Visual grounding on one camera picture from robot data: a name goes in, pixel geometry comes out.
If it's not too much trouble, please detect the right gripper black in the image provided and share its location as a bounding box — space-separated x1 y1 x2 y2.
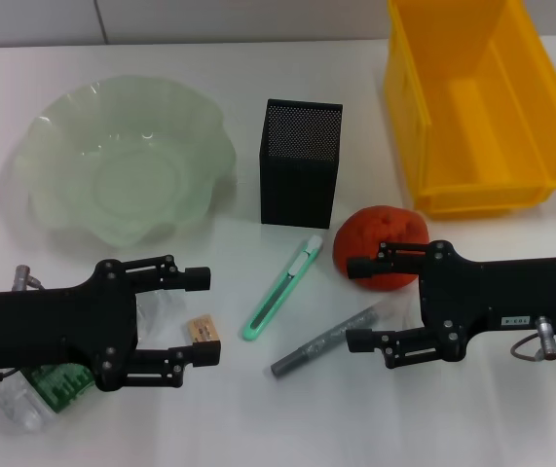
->
345 239 556 369

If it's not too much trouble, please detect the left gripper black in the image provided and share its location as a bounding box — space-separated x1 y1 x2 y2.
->
0 253 223 393

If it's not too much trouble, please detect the green utility knife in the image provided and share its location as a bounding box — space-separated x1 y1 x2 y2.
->
241 234 325 341

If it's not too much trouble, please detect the clear green-label water bottle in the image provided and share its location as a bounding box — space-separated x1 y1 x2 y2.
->
0 289 189 434

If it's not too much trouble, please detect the tan eraser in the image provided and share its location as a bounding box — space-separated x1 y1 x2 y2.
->
184 315 221 344

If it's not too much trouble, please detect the grey marker pen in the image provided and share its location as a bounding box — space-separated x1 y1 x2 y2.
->
271 301 381 378

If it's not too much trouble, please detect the black mesh pen holder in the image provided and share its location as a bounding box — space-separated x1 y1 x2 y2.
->
259 98 345 230

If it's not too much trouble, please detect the green glass fruit plate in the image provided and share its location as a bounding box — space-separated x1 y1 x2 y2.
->
14 75 238 249

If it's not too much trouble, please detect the yellow plastic bin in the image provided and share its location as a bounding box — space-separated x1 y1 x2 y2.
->
383 0 556 220

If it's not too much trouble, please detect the left wrist cable connector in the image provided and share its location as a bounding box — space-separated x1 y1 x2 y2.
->
0 265 48 386

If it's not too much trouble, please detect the wrist cable connector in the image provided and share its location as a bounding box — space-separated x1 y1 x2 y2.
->
510 315 556 361
0 265 48 386

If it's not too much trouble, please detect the right wrist cable connector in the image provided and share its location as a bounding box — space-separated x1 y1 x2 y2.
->
510 315 556 361

